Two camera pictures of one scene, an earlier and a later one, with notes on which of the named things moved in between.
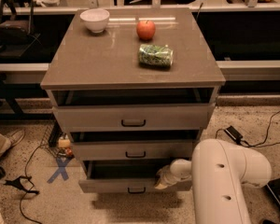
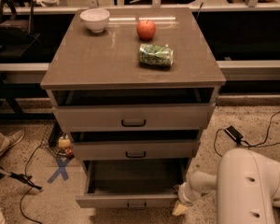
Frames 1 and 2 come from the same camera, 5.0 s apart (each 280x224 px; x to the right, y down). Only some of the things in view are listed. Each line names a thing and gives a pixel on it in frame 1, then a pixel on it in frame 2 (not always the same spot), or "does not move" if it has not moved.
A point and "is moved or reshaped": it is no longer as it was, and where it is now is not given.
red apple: [146, 30] does not move
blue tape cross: [62, 164] does not move
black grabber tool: [17, 183] -> [1, 174]
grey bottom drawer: [127, 175] is moved or reshaped
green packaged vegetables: [160, 56] does not move
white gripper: [170, 176] -> [184, 194]
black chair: [13, 33] does not move
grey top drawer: [94, 118] does not move
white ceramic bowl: [96, 20] does not move
